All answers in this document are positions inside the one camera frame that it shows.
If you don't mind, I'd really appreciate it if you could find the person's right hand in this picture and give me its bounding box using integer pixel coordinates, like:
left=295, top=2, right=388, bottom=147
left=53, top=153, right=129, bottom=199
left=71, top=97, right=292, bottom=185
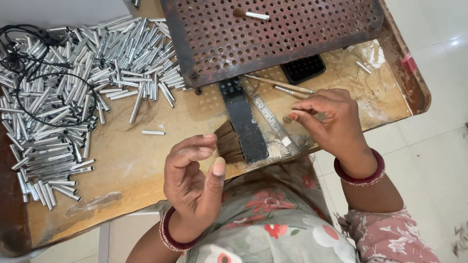
left=288, top=88, right=372, bottom=177

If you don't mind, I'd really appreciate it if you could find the person's left hand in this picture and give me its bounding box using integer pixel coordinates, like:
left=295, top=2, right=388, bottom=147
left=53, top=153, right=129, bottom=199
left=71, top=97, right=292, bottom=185
left=163, top=133, right=227, bottom=243

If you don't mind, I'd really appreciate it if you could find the dark red bangle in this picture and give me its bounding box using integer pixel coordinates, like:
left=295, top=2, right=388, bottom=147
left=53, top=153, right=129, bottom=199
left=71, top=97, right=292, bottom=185
left=159, top=206, right=204, bottom=253
left=333, top=148, right=386, bottom=187

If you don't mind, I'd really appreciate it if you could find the bundle of brown bristles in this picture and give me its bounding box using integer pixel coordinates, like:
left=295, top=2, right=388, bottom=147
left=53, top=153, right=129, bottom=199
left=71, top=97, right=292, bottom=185
left=214, top=120, right=245, bottom=164

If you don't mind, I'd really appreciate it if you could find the black perforated plastic block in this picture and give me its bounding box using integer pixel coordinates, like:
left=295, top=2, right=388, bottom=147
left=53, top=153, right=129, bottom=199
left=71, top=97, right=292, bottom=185
left=280, top=54, right=326, bottom=85

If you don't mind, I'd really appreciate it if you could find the steel ruler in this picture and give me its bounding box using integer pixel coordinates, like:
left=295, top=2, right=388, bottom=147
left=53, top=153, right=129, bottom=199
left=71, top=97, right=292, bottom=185
left=241, top=78, right=301, bottom=156

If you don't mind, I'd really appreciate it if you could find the black metal bar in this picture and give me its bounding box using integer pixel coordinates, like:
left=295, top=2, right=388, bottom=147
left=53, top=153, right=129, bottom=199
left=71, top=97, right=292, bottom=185
left=218, top=77, right=270, bottom=164

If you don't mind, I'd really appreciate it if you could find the red tape piece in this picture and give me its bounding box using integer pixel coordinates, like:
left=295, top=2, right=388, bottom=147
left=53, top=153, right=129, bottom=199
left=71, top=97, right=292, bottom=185
left=401, top=52, right=418, bottom=75

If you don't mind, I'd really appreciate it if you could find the floral patterned garment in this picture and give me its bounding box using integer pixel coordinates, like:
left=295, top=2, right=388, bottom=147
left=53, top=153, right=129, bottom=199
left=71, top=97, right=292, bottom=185
left=176, top=155, right=441, bottom=263

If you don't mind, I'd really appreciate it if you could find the rusty perforated metal tray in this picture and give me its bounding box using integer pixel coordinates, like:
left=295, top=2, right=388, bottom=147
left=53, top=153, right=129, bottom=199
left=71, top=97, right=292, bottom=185
left=160, top=0, right=385, bottom=88

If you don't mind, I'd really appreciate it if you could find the small brush with silver ferrule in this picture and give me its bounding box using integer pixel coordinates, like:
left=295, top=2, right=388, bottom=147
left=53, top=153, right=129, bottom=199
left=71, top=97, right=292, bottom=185
left=233, top=8, right=270, bottom=21

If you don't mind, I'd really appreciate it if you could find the pile of silver metal tubes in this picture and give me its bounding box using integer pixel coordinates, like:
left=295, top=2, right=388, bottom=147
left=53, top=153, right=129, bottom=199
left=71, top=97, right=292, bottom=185
left=0, top=15, right=192, bottom=211

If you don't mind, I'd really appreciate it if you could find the long wooden handled brush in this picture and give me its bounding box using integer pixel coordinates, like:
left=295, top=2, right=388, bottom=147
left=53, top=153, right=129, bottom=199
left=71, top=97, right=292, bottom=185
left=244, top=74, right=316, bottom=95

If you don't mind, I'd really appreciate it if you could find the black cable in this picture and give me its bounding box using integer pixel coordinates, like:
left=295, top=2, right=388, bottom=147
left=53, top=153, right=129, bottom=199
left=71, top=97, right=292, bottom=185
left=0, top=24, right=98, bottom=128

